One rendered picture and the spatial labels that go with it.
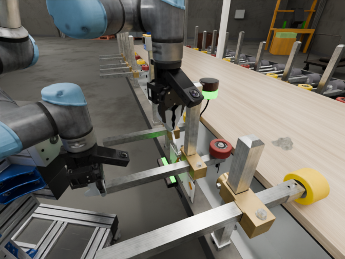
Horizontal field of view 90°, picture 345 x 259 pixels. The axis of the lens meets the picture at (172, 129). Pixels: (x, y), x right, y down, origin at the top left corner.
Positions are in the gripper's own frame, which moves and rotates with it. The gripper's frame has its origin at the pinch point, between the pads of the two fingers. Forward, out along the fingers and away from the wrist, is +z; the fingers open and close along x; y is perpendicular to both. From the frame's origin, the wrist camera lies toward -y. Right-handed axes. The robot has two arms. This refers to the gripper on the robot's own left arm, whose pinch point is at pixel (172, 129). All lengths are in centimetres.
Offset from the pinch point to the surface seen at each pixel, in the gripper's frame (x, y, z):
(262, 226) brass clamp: 4.2, -31.9, 4.0
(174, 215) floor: -21, 21, 101
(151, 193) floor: -18, 49, 102
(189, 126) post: -6.2, -1.3, 0.9
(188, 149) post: -6.4, -1.6, 10.8
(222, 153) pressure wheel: -13.8, -10.5, 10.6
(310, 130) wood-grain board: -54, -26, 11
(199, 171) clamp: -4.9, -8.8, 14.8
